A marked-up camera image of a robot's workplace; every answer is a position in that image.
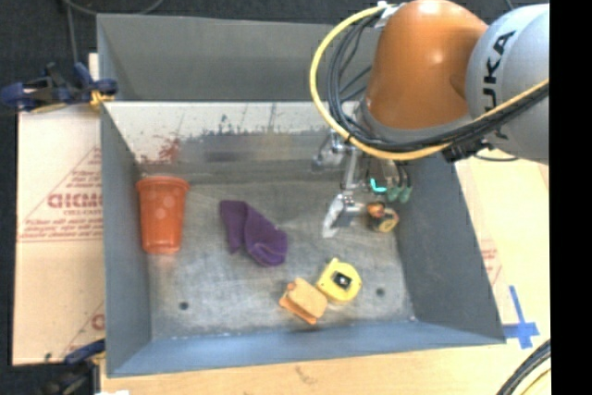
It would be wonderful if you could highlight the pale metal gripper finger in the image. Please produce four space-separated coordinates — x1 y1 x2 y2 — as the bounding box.
336 203 368 228
321 192 355 240

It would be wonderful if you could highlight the small yellow and orange toy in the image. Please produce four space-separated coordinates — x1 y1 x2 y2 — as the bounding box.
364 200 401 234

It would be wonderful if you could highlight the yellow tape measure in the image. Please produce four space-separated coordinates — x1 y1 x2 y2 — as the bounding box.
314 256 364 305

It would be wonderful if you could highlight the purple cloth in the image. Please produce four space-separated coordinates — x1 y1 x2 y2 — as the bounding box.
217 199 290 268

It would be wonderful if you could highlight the toy sandwich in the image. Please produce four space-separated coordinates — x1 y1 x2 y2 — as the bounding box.
277 277 329 327

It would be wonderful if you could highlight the grey metal bin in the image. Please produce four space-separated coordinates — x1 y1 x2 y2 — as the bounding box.
95 13 507 378

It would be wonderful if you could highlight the orange plastic cup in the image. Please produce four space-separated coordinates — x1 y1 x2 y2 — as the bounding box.
135 175 191 256

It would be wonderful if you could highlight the brown cardboard board red print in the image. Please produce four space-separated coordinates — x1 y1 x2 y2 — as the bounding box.
10 52 514 367

